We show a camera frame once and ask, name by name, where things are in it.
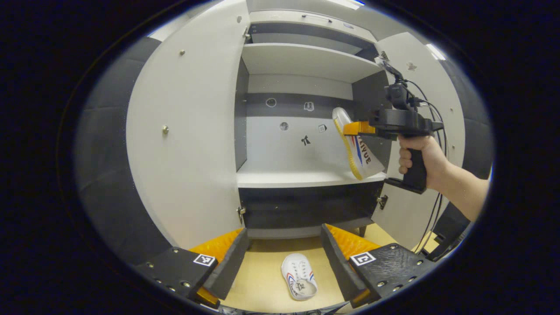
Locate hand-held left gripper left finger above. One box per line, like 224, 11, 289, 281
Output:
136, 227, 250, 309

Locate white shoe cabinet door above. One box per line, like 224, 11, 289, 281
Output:
372, 31, 466, 250
126, 0, 251, 250

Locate white canvas shoe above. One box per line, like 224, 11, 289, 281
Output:
281, 253, 318, 301
332, 107, 387, 181

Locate white shoe cabinet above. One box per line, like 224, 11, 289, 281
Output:
126, 0, 466, 252

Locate black cable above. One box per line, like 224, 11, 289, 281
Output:
405, 79, 450, 254

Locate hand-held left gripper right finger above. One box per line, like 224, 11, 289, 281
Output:
320, 224, 438, 309

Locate black backdrop cloth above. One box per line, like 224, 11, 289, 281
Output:
72, 37, 496, 267

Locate ceiling light panel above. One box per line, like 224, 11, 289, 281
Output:
427, 43, 447, 61
326, 0, 366, 9

